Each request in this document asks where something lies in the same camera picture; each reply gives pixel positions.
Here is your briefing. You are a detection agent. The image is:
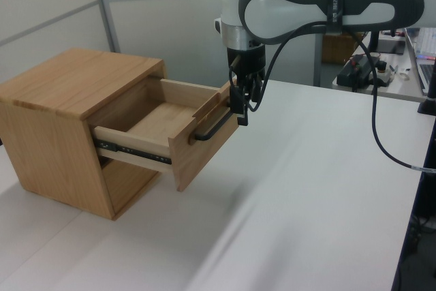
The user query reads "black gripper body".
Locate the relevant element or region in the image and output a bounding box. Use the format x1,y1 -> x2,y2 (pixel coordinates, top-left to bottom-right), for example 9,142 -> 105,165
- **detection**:
226,44 -> 266,82

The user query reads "black metal drawer handle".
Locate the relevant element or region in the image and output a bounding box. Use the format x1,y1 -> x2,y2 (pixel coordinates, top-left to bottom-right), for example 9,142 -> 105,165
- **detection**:
193,99 -> 236,142

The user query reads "wooden drawer with handle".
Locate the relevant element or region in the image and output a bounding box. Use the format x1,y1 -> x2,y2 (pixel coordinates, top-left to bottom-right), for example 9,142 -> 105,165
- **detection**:
93,78 -> 240,192

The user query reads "wooden drawer with cutout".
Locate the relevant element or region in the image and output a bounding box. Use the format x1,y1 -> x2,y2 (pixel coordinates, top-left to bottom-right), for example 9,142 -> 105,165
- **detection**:
101,158 -> 163,217

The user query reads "wooden drawer cabinet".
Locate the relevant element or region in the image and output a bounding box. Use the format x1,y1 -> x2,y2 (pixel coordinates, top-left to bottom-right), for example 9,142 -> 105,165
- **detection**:
0,48 -> 170,221

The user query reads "brown cardboard box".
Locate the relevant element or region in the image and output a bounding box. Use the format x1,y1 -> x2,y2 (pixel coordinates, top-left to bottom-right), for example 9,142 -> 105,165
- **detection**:
322,33 -> 358,64

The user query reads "black power box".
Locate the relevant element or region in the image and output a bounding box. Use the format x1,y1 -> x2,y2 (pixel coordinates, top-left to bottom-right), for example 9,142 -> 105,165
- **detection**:
337,55 -> 381,87

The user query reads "white emergency stop button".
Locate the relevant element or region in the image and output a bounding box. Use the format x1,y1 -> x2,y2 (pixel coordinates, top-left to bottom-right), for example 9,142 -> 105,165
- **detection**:
369,61 -> 392,87

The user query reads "black monitor stand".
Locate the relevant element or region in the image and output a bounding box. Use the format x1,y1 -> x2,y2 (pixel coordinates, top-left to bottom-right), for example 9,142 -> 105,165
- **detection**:
367,30 -> 406,55

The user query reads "silver laptop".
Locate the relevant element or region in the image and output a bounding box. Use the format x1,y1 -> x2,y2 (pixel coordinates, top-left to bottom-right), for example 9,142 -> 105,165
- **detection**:
403,28 -> 436,96

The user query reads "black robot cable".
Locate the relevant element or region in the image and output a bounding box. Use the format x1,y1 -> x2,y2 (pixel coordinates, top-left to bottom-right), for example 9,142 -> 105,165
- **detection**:
228,21 -> 436,172

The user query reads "grey metal partition post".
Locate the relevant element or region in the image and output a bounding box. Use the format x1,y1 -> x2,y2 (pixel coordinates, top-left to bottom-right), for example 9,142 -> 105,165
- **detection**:
91,0 -> 122,54

